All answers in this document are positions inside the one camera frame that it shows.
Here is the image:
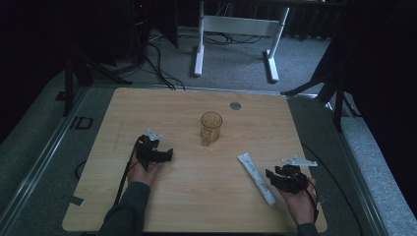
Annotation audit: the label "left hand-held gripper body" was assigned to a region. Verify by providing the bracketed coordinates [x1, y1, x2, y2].
[135, 128, 164, 171]

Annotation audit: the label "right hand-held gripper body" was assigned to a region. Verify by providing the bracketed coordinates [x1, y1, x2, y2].
[274, 154, 319, 195]

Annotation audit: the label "white toothpaste tube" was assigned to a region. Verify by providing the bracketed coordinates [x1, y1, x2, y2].
[237, 151, 277, 207]

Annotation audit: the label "clear glass mug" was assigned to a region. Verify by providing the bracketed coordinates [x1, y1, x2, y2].
[200, 111, 224, 148]

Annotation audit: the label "person's left hand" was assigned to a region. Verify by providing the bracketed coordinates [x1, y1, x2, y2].
[127, 159, 163, 189]

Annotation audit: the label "person's right hand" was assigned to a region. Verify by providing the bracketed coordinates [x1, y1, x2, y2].
[278, 177, 318, 226]

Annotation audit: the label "black tripod stand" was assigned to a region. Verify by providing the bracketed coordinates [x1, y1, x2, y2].
[280, 42, 362, 133]
[62, 42, 133, 118]

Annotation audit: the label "dark computer tower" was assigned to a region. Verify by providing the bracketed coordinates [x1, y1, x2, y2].
[126, 0, 153, 62]

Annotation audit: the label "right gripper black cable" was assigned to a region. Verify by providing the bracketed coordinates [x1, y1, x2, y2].
[301, 178, 320, 224]

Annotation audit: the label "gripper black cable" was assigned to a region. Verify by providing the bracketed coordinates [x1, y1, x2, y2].
[113, 138, 142, 207]
[301, 178, 320, 224]

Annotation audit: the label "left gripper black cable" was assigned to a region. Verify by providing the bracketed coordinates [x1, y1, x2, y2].
[113, 138, 142, 207]

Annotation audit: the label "black cable beside table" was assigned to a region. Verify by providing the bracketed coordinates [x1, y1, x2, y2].
[301, 144, 364, 236]

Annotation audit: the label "black floor cables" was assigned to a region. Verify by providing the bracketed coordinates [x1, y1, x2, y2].
[144, 30, 264, 91]

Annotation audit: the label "white desk frame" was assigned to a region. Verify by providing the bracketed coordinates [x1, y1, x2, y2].
[193, 0, 291, 84]

